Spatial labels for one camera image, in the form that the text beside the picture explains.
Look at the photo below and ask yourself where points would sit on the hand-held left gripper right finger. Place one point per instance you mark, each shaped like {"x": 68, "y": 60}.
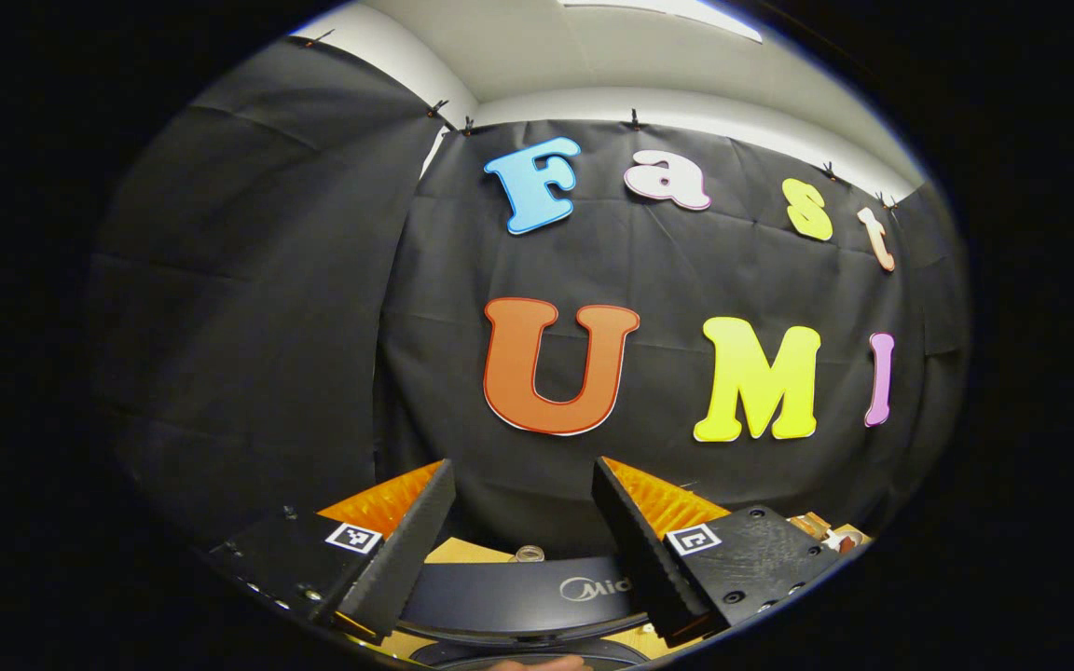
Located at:
{"x": 644, "y": 554}

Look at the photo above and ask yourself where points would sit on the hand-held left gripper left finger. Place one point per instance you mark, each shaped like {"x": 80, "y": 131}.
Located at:
{"x": 406, "y": 554}

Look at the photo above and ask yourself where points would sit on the grey silver rice cooker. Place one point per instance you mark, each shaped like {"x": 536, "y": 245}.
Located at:
{"x": 518, "y": 596}

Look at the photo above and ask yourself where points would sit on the white toaster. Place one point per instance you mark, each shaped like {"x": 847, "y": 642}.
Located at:
{"x": 837, "y": 540}

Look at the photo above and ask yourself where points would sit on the black backdrop cloth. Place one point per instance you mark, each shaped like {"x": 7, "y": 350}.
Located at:
{"x": 313, "y": 326}

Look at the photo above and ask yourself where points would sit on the large ceiling light panel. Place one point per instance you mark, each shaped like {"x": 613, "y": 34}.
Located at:
{"x": 677, "y": 14}

